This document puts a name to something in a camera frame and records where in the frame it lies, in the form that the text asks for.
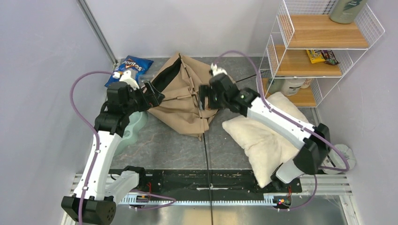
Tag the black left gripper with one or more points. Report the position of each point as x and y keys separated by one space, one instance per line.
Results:
x=157 y=98

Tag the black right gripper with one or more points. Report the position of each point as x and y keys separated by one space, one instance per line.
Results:
x=205 y=91

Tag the beige fabric pet tent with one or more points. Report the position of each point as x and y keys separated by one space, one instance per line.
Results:
x=179 y=80

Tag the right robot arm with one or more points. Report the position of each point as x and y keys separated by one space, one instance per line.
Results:
x=313 y=146

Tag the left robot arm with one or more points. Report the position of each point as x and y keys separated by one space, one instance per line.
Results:
x=93 y=201

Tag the mint green double pet bowl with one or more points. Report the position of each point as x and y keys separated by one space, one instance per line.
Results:
x=130 y=136

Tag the clear plastic package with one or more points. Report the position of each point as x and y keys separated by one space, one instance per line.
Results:
x=141 y=79

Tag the blue Doritos chip bag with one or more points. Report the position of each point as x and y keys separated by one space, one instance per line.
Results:
x=140 y=65

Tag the cream fluffy pillow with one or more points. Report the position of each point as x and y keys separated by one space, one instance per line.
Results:
x=264 y=147

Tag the yellow candy bag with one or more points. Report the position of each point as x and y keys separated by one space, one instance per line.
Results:
x=315 y=56

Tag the dark brown candy bag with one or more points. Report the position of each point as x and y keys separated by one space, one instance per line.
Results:
x=329 y=57

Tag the green bottle on top shelf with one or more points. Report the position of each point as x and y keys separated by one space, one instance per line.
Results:
x=345 y=11

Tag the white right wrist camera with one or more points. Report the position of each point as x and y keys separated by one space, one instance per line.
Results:
x=216 y=70

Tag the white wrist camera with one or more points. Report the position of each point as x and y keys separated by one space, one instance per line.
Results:
x=216 y=70
x=127 y=76

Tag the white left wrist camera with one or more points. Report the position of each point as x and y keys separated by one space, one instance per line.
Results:
x=127 y=76

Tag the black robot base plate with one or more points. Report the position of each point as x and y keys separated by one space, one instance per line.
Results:
x=226 y=185

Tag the white wire shelf rack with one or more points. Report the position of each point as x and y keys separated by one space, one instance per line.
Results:
x=305 y=44

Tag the aluminium frame post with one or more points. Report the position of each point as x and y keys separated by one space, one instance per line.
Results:
x=97 y=30

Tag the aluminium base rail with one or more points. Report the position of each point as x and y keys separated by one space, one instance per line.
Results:
x=322 y=185

